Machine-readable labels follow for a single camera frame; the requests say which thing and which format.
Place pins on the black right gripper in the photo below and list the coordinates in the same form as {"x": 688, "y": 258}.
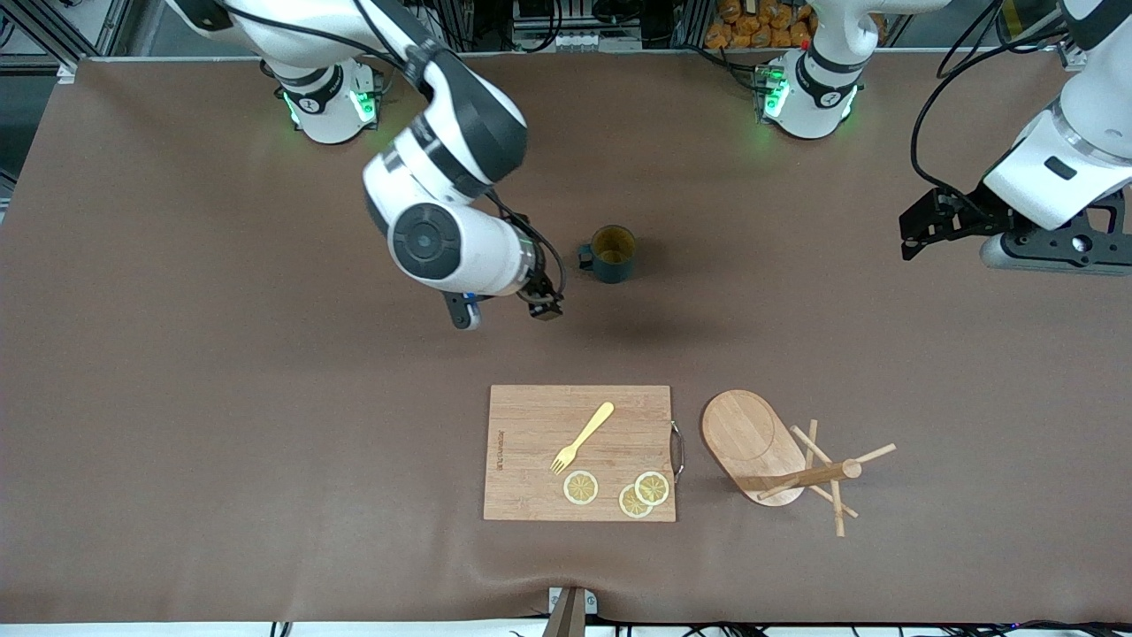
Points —
{"x": 539, "y": 295}

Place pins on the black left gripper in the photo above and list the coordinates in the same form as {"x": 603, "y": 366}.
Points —
{"x": 969, "y": 218}

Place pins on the dark green mug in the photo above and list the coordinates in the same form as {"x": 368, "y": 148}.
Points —
{"x": 610, "y": 270}

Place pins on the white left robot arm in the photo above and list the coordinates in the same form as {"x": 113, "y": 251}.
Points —
{"x": 1061, "y": 159}

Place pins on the wooden mug tree rack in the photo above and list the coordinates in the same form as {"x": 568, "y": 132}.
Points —
{"x": 747, "y": 442}

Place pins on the wooden cutting board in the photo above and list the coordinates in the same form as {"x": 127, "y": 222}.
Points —
{"x": 531, "y": 425}

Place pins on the yellow plastic fork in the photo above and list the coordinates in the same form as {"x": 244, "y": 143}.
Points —
{"x": 588, "y": 431}

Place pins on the grey electronic equipment unit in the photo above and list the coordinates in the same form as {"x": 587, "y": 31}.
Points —
{"x": 575, "y": 40}

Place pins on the brown table cover mat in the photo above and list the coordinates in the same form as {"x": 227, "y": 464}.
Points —
{"x": 265, "y": 398}

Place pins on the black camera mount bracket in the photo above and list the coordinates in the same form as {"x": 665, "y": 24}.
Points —
{"x": 1052, "y": 249}

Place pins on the aluminium profile rail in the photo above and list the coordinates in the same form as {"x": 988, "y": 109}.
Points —
{"x": 570, "y": 619}

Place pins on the aluminium frame struts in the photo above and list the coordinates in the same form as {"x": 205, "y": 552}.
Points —
{"x": 113, "y": 26}

